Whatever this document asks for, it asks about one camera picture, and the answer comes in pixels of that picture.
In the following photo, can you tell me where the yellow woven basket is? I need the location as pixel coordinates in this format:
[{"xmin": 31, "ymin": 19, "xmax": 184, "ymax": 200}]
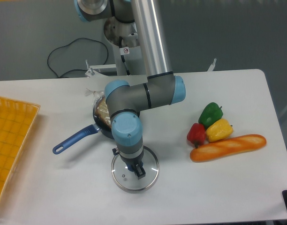
[{"xmin": 0, "ymin": 96, "xmax": 40, "ymax": 201}]

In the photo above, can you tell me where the glass pot lid blue knob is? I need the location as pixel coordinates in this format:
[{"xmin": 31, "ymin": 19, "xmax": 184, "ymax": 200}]
[{"xmin": 111, "ymin": 146, "xmax": 159, "ymax": 193}]

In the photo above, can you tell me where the dark blue saucepan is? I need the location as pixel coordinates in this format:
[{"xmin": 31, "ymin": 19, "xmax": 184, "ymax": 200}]
[{"xmin": 52, "ymin": 103, "xmax": 115, "ymax": 155}]

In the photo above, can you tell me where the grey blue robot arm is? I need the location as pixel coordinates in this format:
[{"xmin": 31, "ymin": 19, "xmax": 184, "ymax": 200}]
[{"xmin": 75, "ymin": 0, "xmax": 186, "ymax": 179}]

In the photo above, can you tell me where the black floor cable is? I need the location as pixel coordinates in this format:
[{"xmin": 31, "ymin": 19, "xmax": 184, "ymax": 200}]
[{"xmin": 47, "ymin": 37, "xmax": 109, "ymax": 78}]

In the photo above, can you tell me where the red bell pepper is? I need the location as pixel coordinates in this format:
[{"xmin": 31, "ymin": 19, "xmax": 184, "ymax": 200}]
[{"xmin": 187, "ymin": 123, "xmax": 206, "ymax": 148}]

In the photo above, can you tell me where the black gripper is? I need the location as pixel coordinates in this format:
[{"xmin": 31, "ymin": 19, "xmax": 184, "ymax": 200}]
[{"xmin": 112, "ymin": 147, "xmax": 146, "ymax": 180}]

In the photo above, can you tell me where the orange baguette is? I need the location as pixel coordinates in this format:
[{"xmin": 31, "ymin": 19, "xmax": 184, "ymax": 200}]
[{"xmin": 190, "ymin": 134, "xmax": 267, "ymax": 163}]

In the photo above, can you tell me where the green bell pepper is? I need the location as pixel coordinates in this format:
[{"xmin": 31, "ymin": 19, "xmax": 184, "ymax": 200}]
[{"xmin": 198, "ymin": 102, "xmax": 223, "ymax": 129}]

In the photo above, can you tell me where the yellow bell pepper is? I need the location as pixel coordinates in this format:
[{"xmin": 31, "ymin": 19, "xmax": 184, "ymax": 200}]
[{"xmin": 206, "ymin": 119, "xmax": 233, "ymax": 143}]

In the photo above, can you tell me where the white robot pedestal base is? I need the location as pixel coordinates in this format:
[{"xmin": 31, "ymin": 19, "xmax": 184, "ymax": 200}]
[{"xmin": 84, "ymin": 17, "xmax": 217, "ymax": 77}]

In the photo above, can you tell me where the wrapped bread slice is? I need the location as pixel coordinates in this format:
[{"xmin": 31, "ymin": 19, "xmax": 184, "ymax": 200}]
[{"xmin": 85, "ymin": 89, "xmax": 111, "ymax": 129}]

